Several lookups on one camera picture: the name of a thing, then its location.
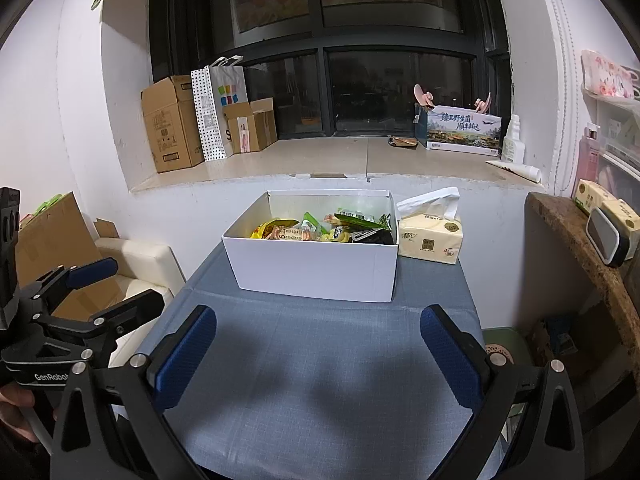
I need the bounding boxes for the white tube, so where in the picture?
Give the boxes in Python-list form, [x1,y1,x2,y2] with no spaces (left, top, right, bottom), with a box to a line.
[486,159,543,185]

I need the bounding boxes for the pink bottle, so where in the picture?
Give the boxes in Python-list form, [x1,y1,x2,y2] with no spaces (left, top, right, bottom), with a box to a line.
[579,124,601,186]

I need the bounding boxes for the clear plastic storage drawers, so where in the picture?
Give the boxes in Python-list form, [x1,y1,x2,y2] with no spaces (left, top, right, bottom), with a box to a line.
[582,85,640,197]

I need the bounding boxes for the open small cardboard box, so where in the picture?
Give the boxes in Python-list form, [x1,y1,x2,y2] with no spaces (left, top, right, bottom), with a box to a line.
[222,97,279,155]

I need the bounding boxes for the white plastic bottle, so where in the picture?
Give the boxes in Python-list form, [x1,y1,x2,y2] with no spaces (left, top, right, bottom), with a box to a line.
[501,114,525,164]

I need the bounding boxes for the green and cream tissue packet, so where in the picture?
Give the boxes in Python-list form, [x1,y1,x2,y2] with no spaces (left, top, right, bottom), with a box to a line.
[572,179,609,217]

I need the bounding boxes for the white bag with coloured squares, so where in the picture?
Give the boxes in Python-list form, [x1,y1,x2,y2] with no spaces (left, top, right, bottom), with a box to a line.
[209,55,249,157]

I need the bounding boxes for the large flat cardboard sheet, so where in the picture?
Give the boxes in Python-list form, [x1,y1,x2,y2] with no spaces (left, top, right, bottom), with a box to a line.
[15,191,127,322]

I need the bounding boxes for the white cardboard box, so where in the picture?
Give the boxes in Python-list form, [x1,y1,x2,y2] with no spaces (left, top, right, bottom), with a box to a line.
[221,190,400,304]

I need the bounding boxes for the person's left hand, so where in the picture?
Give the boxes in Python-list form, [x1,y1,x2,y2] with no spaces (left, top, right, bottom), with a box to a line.
[0,384,63,428]

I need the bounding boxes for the green plastic item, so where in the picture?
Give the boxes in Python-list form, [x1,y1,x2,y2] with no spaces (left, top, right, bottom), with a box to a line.
[32,192,64,219]

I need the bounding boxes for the black snack packet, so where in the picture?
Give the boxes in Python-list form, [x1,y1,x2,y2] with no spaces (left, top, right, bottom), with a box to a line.
[350,227,396,246]

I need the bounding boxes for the small cardboard piece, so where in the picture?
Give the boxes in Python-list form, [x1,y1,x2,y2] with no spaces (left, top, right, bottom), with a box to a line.
[95,217,121,241]

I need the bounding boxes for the printed gift box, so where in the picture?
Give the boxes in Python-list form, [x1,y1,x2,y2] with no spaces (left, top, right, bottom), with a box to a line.
[426,105,503,156]

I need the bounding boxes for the black framed window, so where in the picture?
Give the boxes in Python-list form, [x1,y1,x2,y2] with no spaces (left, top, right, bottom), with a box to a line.
[149,0,513,142]

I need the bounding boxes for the cream tissue pack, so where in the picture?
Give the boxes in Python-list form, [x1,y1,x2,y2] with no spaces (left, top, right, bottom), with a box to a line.
[396,187,465,266]

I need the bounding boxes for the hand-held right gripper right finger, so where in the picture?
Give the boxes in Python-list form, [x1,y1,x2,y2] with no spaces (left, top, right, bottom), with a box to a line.
[419,305,586,480]

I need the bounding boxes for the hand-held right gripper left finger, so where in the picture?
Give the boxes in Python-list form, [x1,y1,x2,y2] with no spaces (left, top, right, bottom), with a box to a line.
[50,304,218,480]

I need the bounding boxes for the stone windowsill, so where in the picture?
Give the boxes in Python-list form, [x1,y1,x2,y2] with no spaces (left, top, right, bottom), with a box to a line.
[127,135,546,194]

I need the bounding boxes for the floral pouch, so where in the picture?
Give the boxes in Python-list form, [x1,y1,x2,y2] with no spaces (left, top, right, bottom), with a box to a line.
[580,50,640,99]

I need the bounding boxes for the tall brown cardboard box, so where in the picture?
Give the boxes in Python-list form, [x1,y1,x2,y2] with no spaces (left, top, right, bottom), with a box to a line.
[141,76,205,174]

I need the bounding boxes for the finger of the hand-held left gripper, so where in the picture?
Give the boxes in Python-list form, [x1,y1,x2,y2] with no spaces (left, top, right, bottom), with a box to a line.
[44,289,167,362]
[17,257,120,321]

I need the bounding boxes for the yellow snack bag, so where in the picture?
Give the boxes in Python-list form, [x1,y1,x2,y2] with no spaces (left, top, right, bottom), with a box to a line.
[249,218,281,240]

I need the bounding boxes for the cream leather seat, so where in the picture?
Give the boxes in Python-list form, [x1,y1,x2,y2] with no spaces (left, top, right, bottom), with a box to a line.
[94,237,187,367]

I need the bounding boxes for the brown marble counter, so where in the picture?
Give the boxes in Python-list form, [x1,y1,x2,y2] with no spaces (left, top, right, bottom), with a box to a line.
[525,191,640,361]

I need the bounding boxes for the white framed small device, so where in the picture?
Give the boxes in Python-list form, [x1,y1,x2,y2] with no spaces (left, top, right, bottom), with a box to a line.
[585,206,632,269]

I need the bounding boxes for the blue-grey table cloth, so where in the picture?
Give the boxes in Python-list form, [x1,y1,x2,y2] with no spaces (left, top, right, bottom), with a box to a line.
[112,245,501,480]

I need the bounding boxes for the blue printed packet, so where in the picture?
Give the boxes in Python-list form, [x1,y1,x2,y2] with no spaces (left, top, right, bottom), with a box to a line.
[549,319,577,357]

